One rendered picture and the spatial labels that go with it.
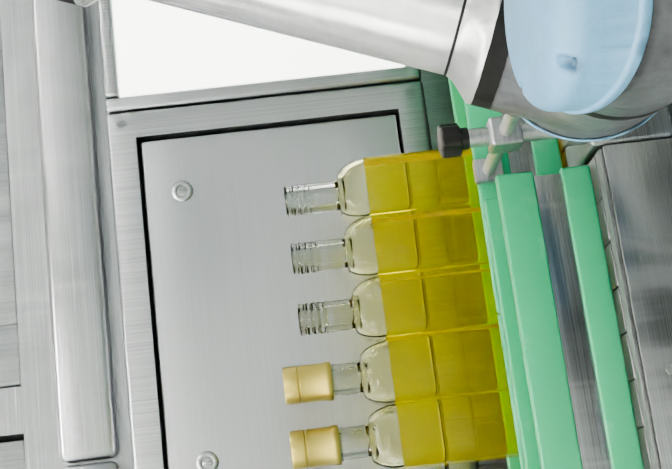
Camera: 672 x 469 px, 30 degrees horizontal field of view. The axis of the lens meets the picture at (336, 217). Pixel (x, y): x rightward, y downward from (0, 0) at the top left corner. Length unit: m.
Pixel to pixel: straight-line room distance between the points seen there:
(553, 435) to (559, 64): 0.41
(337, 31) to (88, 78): 0.59
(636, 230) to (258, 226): 0.43
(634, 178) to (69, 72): 0.63
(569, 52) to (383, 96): 0.68
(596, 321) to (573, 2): 0.42
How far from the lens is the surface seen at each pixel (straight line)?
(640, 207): 1.05
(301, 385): 1.13
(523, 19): 0.74
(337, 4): 0.83
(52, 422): 1.32
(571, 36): 0.68
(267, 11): 0.84
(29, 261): 1.36
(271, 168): 1.33
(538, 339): 1.03
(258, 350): 1.28
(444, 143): 1.03
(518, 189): 1.06
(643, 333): 1.03
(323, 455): 1.13
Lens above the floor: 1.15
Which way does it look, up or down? 3 degrees down
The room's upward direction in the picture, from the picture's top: 96 degrees counter-clockwise
